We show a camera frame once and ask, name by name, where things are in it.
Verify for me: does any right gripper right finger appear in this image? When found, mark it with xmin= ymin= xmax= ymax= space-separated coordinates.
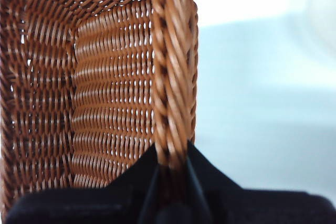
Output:
xmin=187 ymin=140 xmax=336 ymax=224

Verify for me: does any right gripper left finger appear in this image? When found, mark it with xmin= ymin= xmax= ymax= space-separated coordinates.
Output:
xmin=5 ymin=145 xmax=160 ymax=224

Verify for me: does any brown wicker basket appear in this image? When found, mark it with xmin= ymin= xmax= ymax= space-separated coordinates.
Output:
xmin=0 ymin=0 xmax=200 ymax=219

